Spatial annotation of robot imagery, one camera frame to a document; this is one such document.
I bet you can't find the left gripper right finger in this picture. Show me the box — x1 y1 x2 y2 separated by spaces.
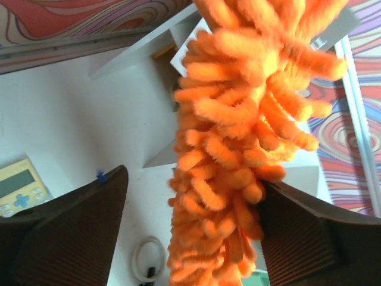
257 182 380 285

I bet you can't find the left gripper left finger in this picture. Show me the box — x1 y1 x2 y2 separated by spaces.
1 165 129 285

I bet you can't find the orange microfiber duster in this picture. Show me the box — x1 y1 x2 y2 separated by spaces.
167 1 347 285

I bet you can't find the white wooden bookshelf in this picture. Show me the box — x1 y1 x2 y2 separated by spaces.
89 2 361 206

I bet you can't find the black T-shaped plastic part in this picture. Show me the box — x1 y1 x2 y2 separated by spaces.
147 267 155 278

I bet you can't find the clear tape ring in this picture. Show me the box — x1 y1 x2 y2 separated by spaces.
132 236 167 282

